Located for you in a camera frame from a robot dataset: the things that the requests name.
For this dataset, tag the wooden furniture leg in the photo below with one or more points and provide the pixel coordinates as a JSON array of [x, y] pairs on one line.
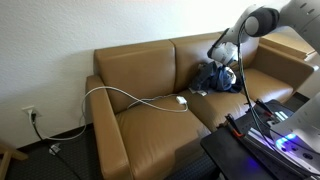
[[8, 156]]

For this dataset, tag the brown leather sofa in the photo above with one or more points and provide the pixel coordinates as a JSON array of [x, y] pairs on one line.
[[160, 133]]

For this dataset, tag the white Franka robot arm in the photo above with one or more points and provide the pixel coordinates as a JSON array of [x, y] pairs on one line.
[[266, 26]]

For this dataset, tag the grey plug on floor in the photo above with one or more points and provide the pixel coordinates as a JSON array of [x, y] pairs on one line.
[[55, 148]]

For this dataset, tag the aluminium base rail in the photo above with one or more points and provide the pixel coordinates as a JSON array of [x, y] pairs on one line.
[[263, 135]]

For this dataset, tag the wooden side table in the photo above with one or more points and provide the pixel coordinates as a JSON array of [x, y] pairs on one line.
[[286, 45]]

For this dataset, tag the white cloth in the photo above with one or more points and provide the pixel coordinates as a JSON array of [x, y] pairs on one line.
[[198, 91]]

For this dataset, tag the white wall outlet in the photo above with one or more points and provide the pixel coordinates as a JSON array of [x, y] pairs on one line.
[[30, 109]]

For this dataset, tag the blue denim jeans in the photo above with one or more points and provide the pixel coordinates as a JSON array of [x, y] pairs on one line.
[[213, 78]]

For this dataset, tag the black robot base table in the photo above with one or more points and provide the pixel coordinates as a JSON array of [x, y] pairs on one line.
[[240, 156]]

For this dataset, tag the white power adapter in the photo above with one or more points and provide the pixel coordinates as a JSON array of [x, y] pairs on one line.
[[181, 99]]

